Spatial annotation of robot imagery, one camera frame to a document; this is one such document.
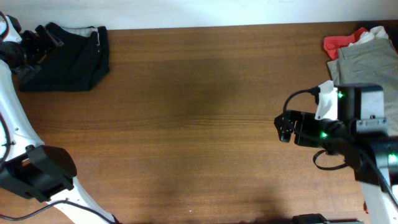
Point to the black shorts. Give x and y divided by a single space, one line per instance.
79 65

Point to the red cloth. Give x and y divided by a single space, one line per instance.
332 44

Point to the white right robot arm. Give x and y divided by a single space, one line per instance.
350 121

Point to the white cloth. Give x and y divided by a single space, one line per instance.
374 33

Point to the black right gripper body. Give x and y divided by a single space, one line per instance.
297 128

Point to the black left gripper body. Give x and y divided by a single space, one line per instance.
40 42

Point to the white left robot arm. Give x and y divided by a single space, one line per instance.
32 169

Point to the khaki grey trousers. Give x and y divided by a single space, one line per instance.
371 62

